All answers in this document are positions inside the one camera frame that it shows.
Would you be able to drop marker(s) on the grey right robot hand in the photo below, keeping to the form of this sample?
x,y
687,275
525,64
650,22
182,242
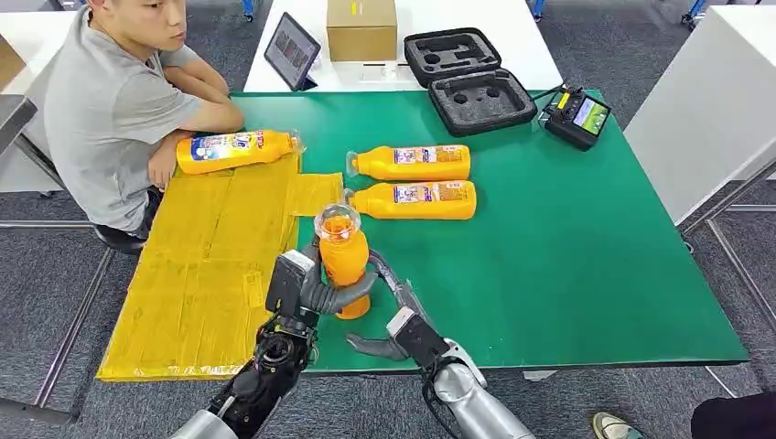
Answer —
x,y
373,346

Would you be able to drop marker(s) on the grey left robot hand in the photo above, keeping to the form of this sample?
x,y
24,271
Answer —
x,y
330,298

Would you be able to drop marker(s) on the orange drink bottle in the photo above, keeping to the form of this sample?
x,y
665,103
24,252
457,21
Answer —
x,y
230,151
344,257
376,163
376,202

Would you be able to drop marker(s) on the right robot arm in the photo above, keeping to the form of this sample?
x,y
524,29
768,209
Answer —
x,y
479,406

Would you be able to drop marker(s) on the yellow plastic sheet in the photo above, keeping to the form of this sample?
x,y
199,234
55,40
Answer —
x,y
194,273

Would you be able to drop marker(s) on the black stool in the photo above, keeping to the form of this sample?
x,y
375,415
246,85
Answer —
x,y
121,241

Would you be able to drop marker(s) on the green table mat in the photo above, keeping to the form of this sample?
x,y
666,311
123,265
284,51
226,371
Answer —
x,y
576,242

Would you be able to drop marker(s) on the black foam carrying case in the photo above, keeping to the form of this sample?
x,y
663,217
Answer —
x,y
482,103

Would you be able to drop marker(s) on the black tablet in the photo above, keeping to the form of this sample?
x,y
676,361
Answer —
x,y
291,51

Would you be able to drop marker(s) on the person's shoe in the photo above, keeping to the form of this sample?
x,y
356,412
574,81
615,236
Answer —
x,y
613,427

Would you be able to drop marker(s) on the brown cardboard box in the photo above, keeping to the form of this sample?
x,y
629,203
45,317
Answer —
x,y
362,30

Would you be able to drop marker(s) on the seated person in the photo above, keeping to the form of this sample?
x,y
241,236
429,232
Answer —
x,y
109,115

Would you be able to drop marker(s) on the black remote controller with screen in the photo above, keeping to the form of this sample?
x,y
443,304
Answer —
x,y
576,119

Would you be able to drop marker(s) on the person's dark trouser leg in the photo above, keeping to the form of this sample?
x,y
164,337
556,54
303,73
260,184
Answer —
x,y
733,421

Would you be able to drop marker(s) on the white desk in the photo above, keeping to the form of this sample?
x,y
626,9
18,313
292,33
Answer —
x,y
30,36

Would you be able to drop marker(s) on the large white table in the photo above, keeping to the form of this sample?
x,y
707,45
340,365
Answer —
x,y
709,103

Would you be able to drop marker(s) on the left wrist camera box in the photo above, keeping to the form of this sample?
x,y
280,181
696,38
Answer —
x,y
285,285

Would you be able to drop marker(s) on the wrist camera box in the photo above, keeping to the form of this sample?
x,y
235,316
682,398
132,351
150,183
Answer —
x,y
421,339
285,285

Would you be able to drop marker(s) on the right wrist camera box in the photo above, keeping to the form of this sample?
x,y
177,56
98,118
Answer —
x,y
421,339

